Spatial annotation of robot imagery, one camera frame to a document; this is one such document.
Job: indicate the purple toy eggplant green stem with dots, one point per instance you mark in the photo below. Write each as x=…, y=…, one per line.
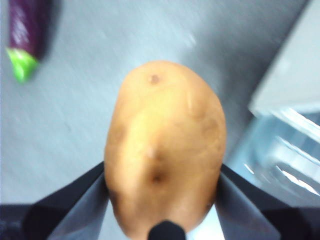
x=25, y=25

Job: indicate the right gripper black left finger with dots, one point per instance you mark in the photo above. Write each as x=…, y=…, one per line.
x=62, y=212

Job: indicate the cream Toshiba toaster oven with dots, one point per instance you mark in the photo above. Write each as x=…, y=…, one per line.
x=295, y=75

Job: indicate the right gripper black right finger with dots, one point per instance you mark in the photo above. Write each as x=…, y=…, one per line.
x=255, y=215

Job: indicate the oven door with glass window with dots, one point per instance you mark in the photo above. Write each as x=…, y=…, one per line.
x=287, y=155

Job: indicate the brown potato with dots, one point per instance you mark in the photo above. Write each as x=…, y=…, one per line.
x=165, y=140

